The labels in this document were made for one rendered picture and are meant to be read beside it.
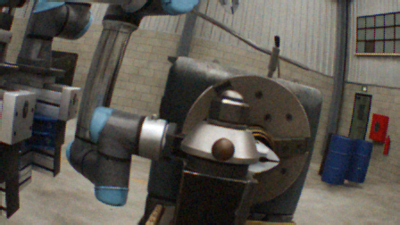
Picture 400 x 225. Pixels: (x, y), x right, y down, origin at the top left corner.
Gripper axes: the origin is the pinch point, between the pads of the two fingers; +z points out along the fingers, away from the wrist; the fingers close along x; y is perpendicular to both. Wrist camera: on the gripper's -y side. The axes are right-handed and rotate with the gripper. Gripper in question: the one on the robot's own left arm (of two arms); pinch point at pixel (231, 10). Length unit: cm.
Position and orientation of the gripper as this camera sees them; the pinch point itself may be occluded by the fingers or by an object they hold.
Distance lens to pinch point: 102.8
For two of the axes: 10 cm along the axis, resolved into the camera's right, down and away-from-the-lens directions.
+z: 1.2, 9.9, 0.4
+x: 9.9, -1.2, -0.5
